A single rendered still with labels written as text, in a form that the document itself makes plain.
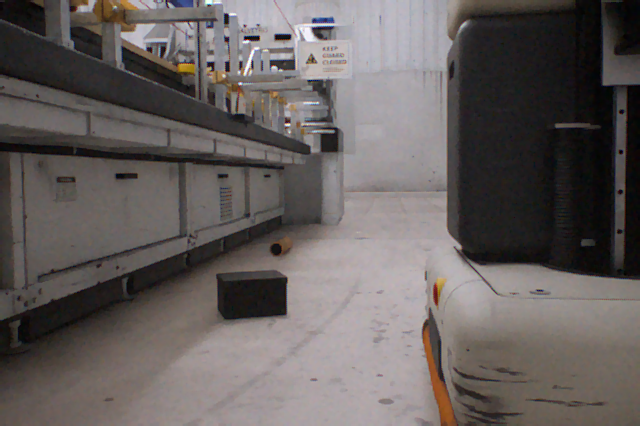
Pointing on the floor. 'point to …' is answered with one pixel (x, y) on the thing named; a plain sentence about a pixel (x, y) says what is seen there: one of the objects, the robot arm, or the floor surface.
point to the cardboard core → (280, 246)
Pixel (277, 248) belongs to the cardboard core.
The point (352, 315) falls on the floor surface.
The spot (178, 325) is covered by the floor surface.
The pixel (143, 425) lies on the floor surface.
